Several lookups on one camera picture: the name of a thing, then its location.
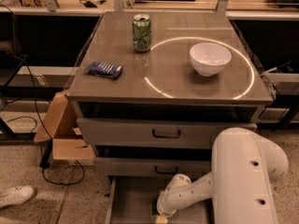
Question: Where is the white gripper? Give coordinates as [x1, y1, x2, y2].
[155, 190, 177, 224]

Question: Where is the green yellow sponge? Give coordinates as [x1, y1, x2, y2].
[150, 199, 160, 218]

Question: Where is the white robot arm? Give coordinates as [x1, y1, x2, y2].
[153, 128, 289, 224]

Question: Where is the bottom grey drawer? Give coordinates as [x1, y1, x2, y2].
[105, 176, 215, 224]

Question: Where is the grey drawer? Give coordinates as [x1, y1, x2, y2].
[77, 118, 257, 149]
[93, 157, 211, 178]
[105, 176, 215, 224]

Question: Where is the middle grey drawer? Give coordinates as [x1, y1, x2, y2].
[93, 157, 211, 178]

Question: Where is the top grey drawer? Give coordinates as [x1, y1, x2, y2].
[77, 118, 257, 149]

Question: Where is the grey drawer cabinet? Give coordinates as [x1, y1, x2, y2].
[65, 10, 275, 224]

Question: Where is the cardboard box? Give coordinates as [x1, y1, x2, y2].
[34, 91, 95, 168]

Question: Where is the white shoe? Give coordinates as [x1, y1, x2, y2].
[0, 186, 35, 208]

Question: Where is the blue snack packet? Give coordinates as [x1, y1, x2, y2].
[84, 62, 123, 79]

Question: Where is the white bowl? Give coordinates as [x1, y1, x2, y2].
[190, 42, 232, 77]

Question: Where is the green soda can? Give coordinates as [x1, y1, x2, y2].
[133, 14, 151, 52]

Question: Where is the black floor cable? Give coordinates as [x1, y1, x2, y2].
[0, 3, 86, 187]

